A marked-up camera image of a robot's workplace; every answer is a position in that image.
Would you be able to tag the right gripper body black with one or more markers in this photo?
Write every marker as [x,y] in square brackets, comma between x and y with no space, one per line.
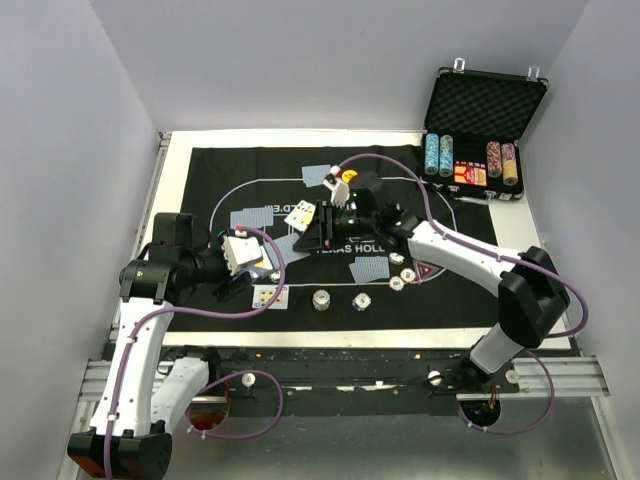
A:
[327,226]

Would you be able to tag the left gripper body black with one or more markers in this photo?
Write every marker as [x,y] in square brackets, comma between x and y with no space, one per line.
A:
[210,267]

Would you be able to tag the blue yellow card box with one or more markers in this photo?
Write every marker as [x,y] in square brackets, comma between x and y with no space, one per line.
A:
[261,270]

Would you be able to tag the face up community card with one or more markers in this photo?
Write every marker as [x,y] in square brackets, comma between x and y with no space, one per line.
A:
[303,215]
[289,218]

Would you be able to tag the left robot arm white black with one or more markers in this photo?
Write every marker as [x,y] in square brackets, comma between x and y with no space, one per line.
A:
[130,433]

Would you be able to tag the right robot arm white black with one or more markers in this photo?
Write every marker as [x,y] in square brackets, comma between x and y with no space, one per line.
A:
[531,298]

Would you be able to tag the grey white chip stack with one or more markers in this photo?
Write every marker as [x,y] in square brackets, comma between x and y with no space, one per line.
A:
[321,300]

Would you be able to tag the yellow dealer button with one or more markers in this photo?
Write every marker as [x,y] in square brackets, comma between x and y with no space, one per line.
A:
[348,175]

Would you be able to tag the black poker felt mat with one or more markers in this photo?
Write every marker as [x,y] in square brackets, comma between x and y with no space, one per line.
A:
[220,181]

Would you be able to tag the blue white chip stack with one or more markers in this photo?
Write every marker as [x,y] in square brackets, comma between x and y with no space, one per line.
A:
[361,302]

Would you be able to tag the red triangle mat logo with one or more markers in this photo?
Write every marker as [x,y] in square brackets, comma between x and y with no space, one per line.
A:
[425,271]

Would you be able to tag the light blue chip row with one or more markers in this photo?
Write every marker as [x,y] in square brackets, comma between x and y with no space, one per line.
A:
[431,154]

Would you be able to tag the teal chip row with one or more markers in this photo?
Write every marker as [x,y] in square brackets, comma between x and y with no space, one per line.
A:
[446,157]

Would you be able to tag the red card deck in case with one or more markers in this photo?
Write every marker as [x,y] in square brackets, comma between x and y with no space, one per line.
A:
[470,173]

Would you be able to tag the black aluminium chip case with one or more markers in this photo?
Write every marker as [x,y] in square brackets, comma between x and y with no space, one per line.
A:
[476,107]

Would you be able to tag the red chip row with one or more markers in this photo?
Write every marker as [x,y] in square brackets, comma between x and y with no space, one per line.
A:
[494,159]

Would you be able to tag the purple yellow chip row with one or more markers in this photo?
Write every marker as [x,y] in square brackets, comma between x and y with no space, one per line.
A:
[509,164]

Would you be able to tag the white table board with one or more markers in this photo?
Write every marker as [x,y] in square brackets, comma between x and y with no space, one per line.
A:
[513,224]

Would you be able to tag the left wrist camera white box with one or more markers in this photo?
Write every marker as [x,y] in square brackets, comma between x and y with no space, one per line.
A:
[240,252]

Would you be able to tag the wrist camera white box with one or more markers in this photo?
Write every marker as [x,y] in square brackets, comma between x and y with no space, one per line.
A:
[240,252]
[339,190]

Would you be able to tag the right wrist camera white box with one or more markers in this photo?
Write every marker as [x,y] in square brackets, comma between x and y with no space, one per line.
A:
[339,190]

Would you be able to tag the aluminium mounting rail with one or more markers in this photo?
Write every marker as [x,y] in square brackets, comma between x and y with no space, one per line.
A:
[577,377]

